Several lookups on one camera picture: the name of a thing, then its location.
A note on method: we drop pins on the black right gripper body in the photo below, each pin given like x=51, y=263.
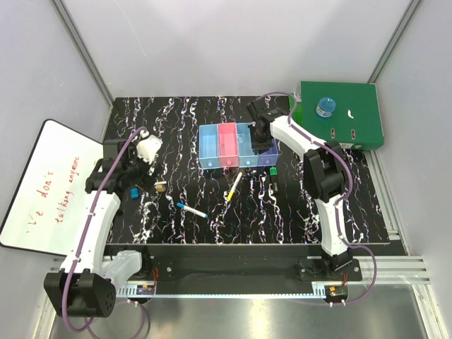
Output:
x=259, y=142

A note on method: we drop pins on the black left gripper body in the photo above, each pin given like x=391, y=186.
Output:
x=137, y=168

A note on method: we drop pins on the pink bin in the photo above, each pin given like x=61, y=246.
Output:
x=227, y=143

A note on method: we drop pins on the light blue bin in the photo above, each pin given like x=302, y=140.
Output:
x=208, y=151
x=247, y=157

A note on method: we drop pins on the purple bin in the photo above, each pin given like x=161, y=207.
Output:
x=269, y=157

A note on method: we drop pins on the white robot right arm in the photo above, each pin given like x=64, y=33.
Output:
x=326, y=176

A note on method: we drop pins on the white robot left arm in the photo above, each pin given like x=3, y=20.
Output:
x=85, y=286

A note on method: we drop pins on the yellow eraser block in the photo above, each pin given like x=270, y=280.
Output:
x=160, y=186

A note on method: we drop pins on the green cap grey marker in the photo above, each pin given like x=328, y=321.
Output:
x=274, y=179

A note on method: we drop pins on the blue cap white marker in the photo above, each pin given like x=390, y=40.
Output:
x=192, y=210

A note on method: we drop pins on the yellow cap white marker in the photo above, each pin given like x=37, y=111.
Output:
x=234, y=186

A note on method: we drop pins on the white whiteboard red writing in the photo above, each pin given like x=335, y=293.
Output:
x=48, y=206

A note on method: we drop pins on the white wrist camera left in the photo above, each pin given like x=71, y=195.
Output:
x=148, y=146

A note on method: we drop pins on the green ring binder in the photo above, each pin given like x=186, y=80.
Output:
x=356, y=121

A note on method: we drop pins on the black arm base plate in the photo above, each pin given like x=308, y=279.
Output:
x=236, y=270

